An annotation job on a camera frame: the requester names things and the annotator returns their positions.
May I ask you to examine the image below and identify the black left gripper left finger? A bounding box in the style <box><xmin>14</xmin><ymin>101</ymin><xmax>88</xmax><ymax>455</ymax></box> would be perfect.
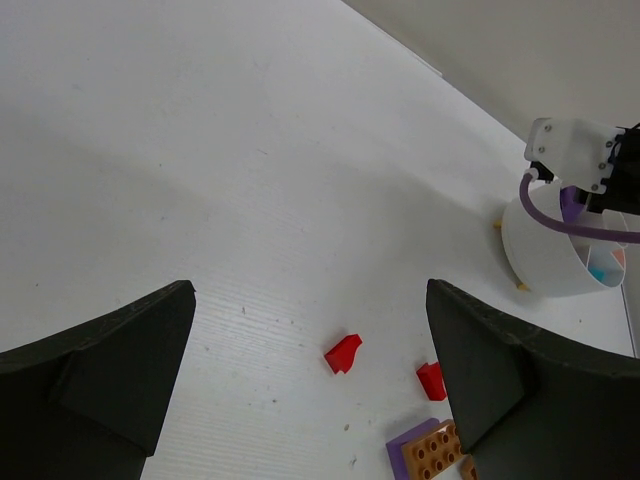
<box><xmin>1</xmin><ymin>280</ymin><xmax>195</xmax><ymax>479</ymax></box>

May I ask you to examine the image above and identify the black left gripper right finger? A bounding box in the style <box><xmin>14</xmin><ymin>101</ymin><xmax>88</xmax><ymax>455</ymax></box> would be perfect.
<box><xmin>426</xmin><ymin>279</ymin><xmax>639</xmax><ymax>479</ymax></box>

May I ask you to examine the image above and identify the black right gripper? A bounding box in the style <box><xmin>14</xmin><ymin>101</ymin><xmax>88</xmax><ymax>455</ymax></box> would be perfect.
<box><xmin>574</xmin><ymin>124</ymin><xmax>639</xmax><ymax>215</ymax></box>

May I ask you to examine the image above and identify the small red lego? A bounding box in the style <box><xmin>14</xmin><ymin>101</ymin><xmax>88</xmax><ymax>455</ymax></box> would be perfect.
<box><xmin>324</xmin><ymin>334</ymin><xmax>363</xmax><ymax>375</ymax></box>
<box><xmin>416</xmin><ymin>362</ymin><xmax>447</xmax><ymax>401</ymax></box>

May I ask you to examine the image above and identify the brown lego plate studs up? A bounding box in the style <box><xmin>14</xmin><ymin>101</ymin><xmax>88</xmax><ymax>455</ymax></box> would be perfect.
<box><xmin>401</xmin><ymin>419</ymin><xmax>478</xmax><ymax>480</ymax></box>

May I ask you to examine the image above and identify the purple curved printed lego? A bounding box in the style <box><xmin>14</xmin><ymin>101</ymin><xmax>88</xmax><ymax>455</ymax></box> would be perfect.
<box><xmin>386</xmin><ymin>418</ymin><xmax>440</xmax><ymax>480</ymax></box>

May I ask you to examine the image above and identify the purple lego brick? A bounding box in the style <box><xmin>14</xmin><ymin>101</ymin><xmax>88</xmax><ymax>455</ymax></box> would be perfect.
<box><xmin>560</xmin><ymin>185</ymin><xmax>584</xmax><ymax>223</ymax></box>

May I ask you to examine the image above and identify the long teal lego brick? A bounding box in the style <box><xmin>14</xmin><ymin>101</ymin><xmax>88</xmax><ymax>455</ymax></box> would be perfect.
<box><xmin>588</xmin><ymin>266</ymin><xmax>616</xmax><ymax>285</ymax></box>

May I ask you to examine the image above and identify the white round divided container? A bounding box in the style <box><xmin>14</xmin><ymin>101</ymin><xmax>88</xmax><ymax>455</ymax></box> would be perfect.
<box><xmin>501</xmin><ymin>181</ymin><xmax>628</xmax><ymax>297</ymax></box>

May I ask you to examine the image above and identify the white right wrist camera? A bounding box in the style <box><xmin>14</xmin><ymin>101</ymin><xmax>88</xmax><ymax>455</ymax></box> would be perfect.
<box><xmin>524</xmin><ymin>118</ymin><xmax>625</xmax><ymax>195</ymax></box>

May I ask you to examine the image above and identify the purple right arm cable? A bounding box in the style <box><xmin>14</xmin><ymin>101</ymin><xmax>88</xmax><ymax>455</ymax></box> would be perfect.
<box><xmin>519</xmin><ymin>169</ymin><xmax>640</xmax><ymax>249</ymax></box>

